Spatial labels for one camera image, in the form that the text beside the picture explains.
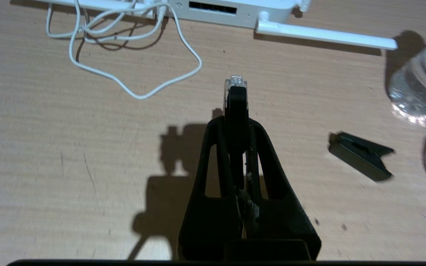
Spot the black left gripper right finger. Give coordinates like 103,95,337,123
243,118,321,244

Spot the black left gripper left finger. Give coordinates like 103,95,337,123
178,116,244,244

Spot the black ethernet cable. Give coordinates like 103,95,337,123
222,75,250,178

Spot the white router with antennas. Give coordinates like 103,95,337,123
41,0,398,50

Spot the small black clip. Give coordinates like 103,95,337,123
328,131,396,183

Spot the water bottle with red cap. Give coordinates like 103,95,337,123
386,31,426,119

